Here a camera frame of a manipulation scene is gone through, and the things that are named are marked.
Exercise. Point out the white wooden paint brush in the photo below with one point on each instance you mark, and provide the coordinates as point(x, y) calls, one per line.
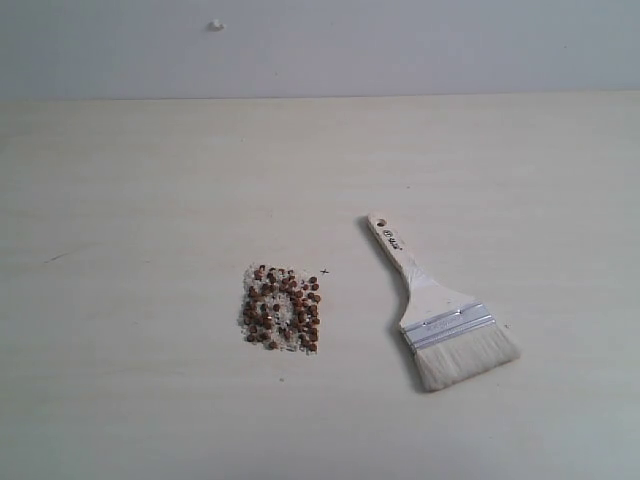
point(452, 336)

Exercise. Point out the small white wall fixture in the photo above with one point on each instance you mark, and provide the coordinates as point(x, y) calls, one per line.
point(216, 25)

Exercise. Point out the pile of beans and rice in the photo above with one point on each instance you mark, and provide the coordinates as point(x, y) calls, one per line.
point(280, 309)

